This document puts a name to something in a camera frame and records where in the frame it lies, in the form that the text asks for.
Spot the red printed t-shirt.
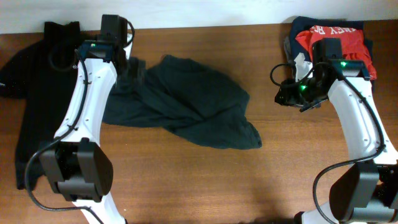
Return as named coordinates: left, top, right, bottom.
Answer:
left=295, top=25, right=377, bottom=80

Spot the dark green t-shirt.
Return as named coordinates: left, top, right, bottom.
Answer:
left=103, top=55, right=262, bottom=150

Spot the black zip-neck sweater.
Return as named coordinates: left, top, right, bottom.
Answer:
left=1, top=21, right=92, bottom=190

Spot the navy blue folded garment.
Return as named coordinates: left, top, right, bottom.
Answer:
left=288, top=16, right=377, bottom=81

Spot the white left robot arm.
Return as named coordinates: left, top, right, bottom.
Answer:
left=33, top=14, right=134, bottom=223

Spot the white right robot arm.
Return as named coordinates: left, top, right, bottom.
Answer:
left=275, top=38, right=397, bottom=223

